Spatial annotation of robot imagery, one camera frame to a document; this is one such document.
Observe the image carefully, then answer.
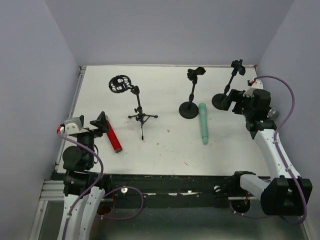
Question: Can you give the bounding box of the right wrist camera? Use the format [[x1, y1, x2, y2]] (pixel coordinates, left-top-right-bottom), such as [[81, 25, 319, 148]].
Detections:
[[242, 79, 264, 98]]

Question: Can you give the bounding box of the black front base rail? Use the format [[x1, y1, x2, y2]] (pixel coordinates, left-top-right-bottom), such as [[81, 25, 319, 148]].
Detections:
[[51, 172, 273, 210]]

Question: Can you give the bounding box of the red microphone silver head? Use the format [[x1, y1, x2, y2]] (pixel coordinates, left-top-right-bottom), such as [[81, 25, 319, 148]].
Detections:
[[106, 116, 123, 154]]

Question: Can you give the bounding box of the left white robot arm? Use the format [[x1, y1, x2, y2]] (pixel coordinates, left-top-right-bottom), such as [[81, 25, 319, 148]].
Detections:
[[56, 111, 110, 240]]

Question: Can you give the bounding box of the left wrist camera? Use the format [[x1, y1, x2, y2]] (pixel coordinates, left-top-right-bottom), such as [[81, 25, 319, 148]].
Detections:
[[56, 117, 86, 136]]

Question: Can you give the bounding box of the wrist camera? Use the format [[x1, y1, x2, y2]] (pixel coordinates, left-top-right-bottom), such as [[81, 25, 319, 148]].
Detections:
[[56, 117, 86, 136], [242, 79, 264, 98]]

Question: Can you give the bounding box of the teal toy microphone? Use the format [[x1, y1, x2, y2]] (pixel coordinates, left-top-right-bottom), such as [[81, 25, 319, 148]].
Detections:
[[198, 102, 209, 145]]

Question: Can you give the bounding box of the black round-base clip stand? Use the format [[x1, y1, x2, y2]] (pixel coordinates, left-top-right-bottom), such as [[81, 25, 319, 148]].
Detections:
[[179, 66, 206, 119]]

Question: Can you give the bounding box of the aluminium extrusion frame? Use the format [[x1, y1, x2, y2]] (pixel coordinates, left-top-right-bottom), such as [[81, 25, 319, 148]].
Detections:
[[28, 66, 87, 240]]

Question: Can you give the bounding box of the black tripod shock-mount stand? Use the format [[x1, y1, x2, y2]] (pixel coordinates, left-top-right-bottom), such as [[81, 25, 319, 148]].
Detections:
[[108, 75, 159, 141]]

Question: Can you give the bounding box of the black glitter microphone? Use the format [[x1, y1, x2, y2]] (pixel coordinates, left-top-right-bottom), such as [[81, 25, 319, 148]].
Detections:
[[267, 108, 279, 120]]

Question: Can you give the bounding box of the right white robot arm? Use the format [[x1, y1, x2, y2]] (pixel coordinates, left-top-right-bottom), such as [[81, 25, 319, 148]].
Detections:
[[222, 89, 313, 216]]

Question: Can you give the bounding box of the black round-base far stand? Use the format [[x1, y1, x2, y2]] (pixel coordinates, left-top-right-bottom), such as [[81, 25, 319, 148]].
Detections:
[[211, 59, 246, 110]]

